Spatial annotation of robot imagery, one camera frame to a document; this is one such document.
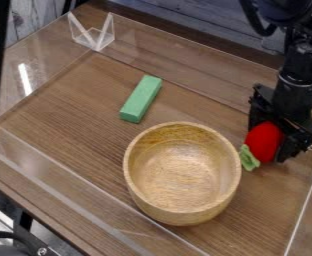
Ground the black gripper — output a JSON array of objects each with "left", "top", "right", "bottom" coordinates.
[{"left": 248, "top": 76, "right": 312, "bottom": 163}]

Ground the red plush strawberry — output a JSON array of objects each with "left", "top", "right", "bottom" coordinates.
[{"left": 238, "top": 121, "right": 284, "bottom": 171}]

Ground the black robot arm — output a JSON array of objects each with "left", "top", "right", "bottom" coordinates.
[{"left": 238, "top": 0, "right": 312, "bottom": 163}]

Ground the wooden bowl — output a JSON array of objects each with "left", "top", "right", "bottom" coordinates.
[{"left": 122, "top": 122, "right": 241, "bottom": 226}]

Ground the green rectangular block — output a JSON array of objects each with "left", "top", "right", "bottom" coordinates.
[{"left": 119, "top": 75, "right": 162, "bottom": 123}]

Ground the clear acrylic enclosure wall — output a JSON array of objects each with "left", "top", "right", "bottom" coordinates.
[{"left": 0, "top": 127, "right": 207, "bottom": 256}]

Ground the clear acrylic corner bracket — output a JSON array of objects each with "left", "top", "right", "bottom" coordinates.
[{"left": 66, "top": 12, "right": 114, "bottom": 52}]

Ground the black table leg bracket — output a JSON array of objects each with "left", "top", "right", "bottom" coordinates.
[{"left": 12, "top": 210, "right": 59, "bottom": 256}]

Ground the black cable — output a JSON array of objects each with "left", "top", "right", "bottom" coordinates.
[{"left": 0, "top": 229, "right": 30, "bottom": 256}]

